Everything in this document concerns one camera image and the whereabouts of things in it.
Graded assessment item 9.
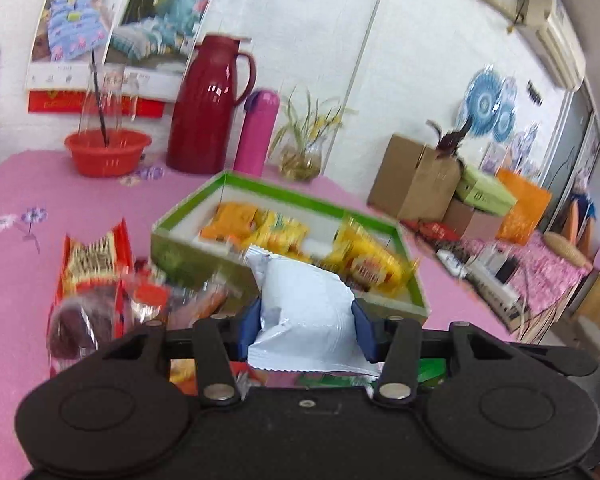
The white power strip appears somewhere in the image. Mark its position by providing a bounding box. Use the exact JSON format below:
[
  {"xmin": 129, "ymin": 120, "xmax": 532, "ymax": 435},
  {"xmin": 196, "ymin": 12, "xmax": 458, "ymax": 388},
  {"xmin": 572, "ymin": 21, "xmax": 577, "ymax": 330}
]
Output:
[{"xmin": 436, "ymin": 249, "xmax": 526, "ymax": 333}]

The brown cardboard box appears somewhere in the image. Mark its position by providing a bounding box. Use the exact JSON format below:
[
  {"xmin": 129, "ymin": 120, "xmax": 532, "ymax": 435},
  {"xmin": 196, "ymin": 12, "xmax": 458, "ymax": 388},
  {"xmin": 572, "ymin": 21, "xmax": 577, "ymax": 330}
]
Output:
[{"xmin": 367, "ymin": 133, "xmax": 462, "ymax": 221}]

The green white cardboard box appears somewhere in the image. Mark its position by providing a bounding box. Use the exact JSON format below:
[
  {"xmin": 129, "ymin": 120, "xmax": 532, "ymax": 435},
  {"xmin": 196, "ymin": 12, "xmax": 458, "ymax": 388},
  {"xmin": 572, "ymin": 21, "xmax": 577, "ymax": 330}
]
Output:
[{"xmin": 150, "ymin": 171, "xmax": 429, "ymax": 322}]

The red envelope box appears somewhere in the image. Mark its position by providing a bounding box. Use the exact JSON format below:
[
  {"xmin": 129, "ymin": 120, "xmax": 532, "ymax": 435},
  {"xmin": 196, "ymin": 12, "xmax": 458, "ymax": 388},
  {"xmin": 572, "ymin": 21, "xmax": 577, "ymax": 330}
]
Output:
[{"xmin": 411, "ymin": 220, "xmax": 460, "ymax": 244}]

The dark pastry clear packet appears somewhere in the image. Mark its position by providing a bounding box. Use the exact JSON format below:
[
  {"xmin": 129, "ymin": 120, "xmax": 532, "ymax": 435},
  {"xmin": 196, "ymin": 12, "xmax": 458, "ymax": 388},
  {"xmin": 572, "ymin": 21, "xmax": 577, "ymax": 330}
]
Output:
[{"xmin": 47, "ymin": 290, "xmax": 114, "ymax": 361}]

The woven round cushion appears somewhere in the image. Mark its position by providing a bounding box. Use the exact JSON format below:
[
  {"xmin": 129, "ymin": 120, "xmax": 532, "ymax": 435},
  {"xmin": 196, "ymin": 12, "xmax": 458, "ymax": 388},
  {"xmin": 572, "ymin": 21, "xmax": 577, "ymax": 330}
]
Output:
[{"xmin": 542, "ymin": 232, "xmax": 591, "ymax": 269}]

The blue paper fan decoration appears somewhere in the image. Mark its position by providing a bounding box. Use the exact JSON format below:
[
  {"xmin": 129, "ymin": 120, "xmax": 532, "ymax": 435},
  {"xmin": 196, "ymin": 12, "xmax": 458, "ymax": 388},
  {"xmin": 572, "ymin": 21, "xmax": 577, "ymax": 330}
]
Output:
[{"xmin": 456, "ymin": 66, "xmax": 517, "ymax": 143}]

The red snack packet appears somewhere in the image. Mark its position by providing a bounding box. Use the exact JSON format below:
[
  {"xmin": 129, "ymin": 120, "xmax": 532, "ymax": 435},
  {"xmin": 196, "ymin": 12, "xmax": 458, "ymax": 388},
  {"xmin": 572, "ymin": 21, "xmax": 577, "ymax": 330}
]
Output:
[{"xmin": 47, "ymin": 218, "xmax": 135, "ymax": 376}]

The plant in glass vase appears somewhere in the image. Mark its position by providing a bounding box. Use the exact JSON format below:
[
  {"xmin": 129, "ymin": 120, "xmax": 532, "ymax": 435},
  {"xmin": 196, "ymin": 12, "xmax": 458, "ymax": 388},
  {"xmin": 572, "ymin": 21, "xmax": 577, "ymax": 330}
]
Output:
[{"xmin": 268, "ymin": 89, "xmax": 355, "ymax": 182}]

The orange snack packet in box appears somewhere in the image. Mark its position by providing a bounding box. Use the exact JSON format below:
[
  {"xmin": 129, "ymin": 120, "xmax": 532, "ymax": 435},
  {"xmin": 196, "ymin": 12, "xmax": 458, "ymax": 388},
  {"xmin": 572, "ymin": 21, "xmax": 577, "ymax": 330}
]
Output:
[{"xmin": 199, "ymin": 202, "xmax": 258, "ymax": 243}]

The orange gift bag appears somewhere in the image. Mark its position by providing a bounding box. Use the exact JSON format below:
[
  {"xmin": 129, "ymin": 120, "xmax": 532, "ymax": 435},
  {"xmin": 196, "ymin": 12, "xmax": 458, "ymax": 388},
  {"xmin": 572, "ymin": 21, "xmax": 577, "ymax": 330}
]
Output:
[{"xmin": 496, "ymin": 168, "xmax": 552, "ymax": 245}]

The red fu calendar poster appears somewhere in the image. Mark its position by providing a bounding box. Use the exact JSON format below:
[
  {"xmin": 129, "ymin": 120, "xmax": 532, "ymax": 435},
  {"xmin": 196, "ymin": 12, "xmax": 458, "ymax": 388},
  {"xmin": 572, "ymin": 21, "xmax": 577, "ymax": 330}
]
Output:
[{"xmin": 26, "ymin": 0, "xmax": 210, "ymax": 118}]

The green shoe box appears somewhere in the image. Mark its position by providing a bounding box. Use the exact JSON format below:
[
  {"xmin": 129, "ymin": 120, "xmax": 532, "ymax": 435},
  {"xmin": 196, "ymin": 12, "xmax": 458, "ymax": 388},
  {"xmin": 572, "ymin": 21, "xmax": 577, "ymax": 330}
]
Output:
[{"xmin": 455, "ymin": 166, "xmax": 517, "ymax": 217}]

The dark red leafed plant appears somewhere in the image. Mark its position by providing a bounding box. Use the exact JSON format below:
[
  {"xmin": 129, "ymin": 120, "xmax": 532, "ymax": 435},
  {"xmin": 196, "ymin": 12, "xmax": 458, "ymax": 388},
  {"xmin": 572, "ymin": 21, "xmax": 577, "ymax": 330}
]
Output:
[{"xmin": 426, "ymin": 116, "xmax": 474, "ymax": 158}]

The red thermos jug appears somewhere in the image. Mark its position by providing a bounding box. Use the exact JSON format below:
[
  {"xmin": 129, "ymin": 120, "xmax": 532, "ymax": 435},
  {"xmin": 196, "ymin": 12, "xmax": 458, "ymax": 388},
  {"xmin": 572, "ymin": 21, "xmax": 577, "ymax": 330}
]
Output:
[{"xmin": 166, "ymin": 34, "xmax": 257, "ymax": 174}]

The small brown box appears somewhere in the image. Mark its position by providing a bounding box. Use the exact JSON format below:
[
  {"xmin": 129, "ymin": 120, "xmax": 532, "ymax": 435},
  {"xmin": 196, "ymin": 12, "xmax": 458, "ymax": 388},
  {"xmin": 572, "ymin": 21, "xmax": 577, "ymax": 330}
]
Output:
[{"xmin": 441, "ymin": 198, "xmax": 504, "ymax": 240}]

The glass pitcher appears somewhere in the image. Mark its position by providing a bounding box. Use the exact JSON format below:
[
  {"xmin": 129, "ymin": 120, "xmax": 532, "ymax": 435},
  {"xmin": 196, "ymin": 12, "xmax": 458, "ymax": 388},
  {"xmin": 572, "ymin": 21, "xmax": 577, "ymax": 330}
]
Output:
[{"xmin": 78, "ymin": 63, "xmax": 140, "ymax": 136}]

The black stirring stick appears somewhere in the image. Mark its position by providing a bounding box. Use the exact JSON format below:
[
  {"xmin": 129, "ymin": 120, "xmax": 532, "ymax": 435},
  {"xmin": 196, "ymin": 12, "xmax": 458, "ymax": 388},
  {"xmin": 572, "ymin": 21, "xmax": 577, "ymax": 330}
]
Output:
[{"xmin": 91, "ymin": 50, "xmax": 109, "ymax": 148}]

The white air conditioner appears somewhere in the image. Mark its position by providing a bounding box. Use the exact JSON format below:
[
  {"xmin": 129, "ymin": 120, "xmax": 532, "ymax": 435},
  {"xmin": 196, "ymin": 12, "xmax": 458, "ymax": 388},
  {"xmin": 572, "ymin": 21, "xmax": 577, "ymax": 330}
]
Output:
[{"xmin": 516, "ymin": 0, "xmax": 586, "ymax": 91}]

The white silver snack bag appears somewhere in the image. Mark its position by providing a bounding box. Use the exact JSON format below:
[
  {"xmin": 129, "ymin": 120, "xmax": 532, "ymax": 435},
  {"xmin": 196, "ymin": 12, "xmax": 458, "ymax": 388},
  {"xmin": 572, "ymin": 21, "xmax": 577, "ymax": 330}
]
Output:
[{"xmin": 245, "ymin": 246, "xmax": 379, "ymax": 377}]

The yellow snack bag in box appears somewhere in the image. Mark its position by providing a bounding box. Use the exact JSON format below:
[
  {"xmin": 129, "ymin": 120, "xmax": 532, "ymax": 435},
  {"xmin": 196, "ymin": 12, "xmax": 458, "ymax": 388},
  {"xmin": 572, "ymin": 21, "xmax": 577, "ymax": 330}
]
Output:
[{"xmin": 320, "ymin": 218, "xmax": 419, "ymax": 297}]

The pink floral tablecloth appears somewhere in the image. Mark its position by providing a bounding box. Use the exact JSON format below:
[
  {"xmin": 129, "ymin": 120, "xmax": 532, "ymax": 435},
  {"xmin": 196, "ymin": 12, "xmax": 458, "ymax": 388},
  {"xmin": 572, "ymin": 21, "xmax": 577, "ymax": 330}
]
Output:
[{"xmin": 0, "ymin": 148, "xmax": 514, "ymax": 480}]

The red plastic basket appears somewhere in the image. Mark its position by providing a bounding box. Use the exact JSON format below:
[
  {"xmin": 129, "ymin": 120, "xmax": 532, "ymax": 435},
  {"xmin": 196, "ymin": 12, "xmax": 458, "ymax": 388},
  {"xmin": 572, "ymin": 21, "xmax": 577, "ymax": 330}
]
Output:
[{"xmin": 64, "ymin": 129, "xmax": 152, "ymax": 178}]

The pink thermos bottle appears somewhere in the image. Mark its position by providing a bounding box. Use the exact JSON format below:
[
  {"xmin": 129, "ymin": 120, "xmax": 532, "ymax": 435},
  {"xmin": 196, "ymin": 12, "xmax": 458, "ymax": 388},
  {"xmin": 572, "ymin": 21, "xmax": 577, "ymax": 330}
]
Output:
[{"xmin": 233, "ymin": 90, "xmax": 280, "ymax": 177}]

